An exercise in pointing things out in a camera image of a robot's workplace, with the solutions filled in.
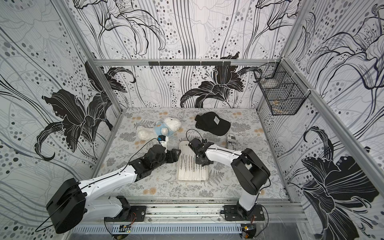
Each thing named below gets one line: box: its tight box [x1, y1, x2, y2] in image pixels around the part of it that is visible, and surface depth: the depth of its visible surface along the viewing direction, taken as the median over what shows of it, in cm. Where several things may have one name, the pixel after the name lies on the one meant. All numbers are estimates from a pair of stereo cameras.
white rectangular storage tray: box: [176, 141, 209, 183], surface depth 87 cm
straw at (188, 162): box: [187, 142, 191, 181], surface depth 88 cm
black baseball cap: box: [195, 111, 231, 136], surface depth 107 cm
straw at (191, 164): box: [190, 146, 194, 181], surface depth 88 cm
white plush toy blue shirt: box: [137, 117, 182, 141], surface depth 100 cm
